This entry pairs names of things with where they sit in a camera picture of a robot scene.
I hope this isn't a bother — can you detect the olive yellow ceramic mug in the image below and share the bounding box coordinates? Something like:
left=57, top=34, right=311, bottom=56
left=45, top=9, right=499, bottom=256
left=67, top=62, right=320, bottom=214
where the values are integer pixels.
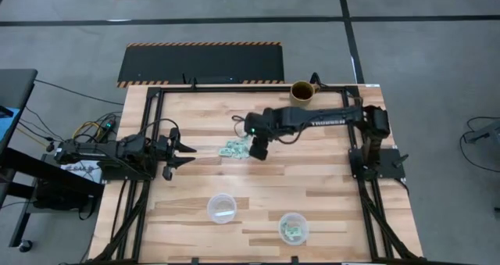
left=288, top=80, right=323, bottom=110

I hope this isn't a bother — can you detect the black equipment cart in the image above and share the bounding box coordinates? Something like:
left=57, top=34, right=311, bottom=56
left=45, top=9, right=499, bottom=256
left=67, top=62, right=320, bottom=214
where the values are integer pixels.
left=0, top=147, right=105, bottom=255

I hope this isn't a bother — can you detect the black hazard-striped floor mat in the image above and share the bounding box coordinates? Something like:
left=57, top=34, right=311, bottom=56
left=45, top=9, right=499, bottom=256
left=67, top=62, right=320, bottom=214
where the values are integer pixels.
left=116, top=41, right=286, bottom=89

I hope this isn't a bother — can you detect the long black floor cable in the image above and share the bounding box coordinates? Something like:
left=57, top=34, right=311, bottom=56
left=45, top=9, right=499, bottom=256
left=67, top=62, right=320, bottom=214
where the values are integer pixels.
left=34, top=78, right=126, bottom=107

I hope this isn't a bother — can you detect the blue sheet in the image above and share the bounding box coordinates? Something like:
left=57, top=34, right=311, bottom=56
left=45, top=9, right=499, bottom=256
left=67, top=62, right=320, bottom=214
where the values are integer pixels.
left=0, top=107, right=21, bottom=145

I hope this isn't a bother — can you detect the clear plastic round cup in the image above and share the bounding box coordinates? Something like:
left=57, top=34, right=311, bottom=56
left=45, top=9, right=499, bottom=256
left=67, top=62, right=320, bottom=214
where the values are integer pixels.
left=277, top=212, right=309, bottom=246
left=205, top=192, right=238, bottom=224

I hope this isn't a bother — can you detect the black desk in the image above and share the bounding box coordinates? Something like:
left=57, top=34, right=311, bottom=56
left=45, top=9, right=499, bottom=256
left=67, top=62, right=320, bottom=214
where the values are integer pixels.
left=0, top=68, right=39, bottom=156

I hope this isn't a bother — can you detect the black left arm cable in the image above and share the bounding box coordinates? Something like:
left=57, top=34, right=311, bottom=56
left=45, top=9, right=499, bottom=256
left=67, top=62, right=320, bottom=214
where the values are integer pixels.
left=138, top=117, right=180, bottom=141

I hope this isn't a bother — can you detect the yellow coiled cable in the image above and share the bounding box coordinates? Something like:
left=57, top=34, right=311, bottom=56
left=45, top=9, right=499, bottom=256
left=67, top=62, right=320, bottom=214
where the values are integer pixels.
left=72, top=120, right=104, bottom=141

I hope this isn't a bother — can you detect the looped black floor cable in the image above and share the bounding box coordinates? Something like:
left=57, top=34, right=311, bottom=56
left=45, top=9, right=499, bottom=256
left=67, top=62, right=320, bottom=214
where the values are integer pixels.
left=459, top=115, right=500, bottom=175

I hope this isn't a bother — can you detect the white printed paper sheet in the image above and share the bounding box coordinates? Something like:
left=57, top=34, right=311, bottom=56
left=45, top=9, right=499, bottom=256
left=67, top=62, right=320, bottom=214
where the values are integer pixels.
left=60, top=161, right=104, bottom=184

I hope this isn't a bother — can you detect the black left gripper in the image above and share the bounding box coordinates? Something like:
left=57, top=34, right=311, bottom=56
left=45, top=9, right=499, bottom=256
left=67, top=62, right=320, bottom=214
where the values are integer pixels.
left=155, top=127, right=198, bottom=181

